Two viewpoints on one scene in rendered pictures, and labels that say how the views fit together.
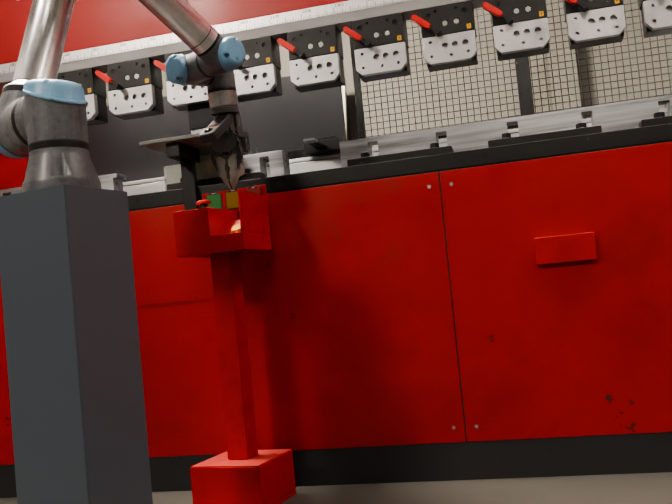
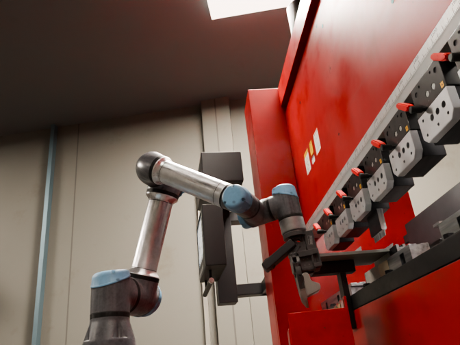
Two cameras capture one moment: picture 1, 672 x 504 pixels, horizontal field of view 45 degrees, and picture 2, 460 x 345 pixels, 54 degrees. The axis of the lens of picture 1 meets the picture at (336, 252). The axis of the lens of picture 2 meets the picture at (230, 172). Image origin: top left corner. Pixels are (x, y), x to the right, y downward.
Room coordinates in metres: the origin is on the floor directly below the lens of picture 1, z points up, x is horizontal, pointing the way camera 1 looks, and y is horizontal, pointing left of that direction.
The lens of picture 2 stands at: (1.53, -0.91, 0.66)
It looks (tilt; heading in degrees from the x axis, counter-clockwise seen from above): 25 degrees up; 71
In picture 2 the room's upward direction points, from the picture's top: 6 degrees counter-clockwise
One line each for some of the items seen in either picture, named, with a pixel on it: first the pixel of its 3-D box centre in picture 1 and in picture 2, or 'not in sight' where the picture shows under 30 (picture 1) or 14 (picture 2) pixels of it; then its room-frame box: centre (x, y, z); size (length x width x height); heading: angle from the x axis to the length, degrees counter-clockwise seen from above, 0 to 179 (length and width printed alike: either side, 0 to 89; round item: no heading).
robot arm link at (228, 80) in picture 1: (218, 71); (285, 203); (2.12, 0.26, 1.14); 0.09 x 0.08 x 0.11; 138
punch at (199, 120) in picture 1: (205, 119); (377, 226); (2.50, 0.37, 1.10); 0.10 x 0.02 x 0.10; 76
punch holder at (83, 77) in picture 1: (79, 98); (336, 228); (2.60, 0.78, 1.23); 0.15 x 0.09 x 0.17; 76
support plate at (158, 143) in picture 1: (188, 146); (341, 259); (2.36, 0.40, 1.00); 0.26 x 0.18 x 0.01; 166
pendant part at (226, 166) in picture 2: not in sight; (222, 230); (2.35, 1.69, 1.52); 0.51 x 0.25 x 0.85; 81
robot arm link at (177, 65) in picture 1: (193, 68); (254, 211); (2.03, 0.32, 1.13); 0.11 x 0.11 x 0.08; 48
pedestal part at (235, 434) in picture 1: (234, 354); not in sight; (2.17, 0.30, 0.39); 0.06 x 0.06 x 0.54; 68
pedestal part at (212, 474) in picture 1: (239, 483); not in sight; (2.14, 0.31, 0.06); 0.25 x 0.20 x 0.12; 158
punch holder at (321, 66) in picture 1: (316, 59); (412, 141); (2.41, 0.00, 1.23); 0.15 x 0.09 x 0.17; 76
